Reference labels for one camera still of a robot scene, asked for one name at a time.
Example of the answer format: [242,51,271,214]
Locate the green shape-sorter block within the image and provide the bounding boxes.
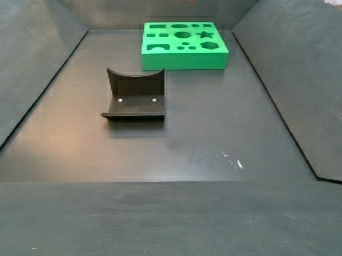
[141,21,228,71]

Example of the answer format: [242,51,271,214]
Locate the black curved holder bracket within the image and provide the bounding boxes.
[101,69,165,119]

